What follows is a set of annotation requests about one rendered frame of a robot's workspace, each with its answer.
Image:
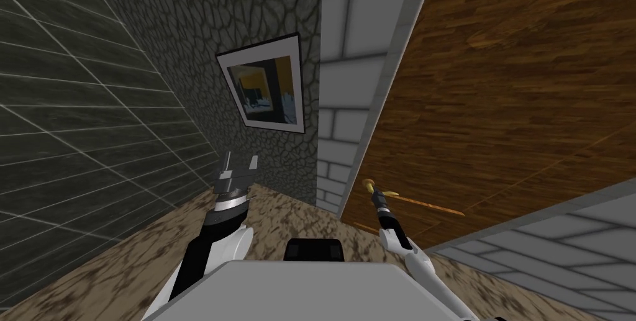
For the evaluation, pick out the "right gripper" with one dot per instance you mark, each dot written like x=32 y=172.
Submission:
x=381 y=201

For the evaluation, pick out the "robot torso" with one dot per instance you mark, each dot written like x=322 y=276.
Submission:
x=308 y=296

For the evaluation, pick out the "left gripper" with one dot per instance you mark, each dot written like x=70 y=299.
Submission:
x=234 y=181

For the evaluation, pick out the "white framed wall picture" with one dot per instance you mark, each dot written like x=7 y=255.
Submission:
x=263 y=85

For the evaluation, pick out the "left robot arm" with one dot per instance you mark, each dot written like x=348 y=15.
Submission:
x=213 y=246

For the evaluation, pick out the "brown wooden door leaf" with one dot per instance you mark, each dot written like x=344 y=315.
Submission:
x=497 y=87

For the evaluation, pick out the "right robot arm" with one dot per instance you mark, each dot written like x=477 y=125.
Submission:
x=410 y=251

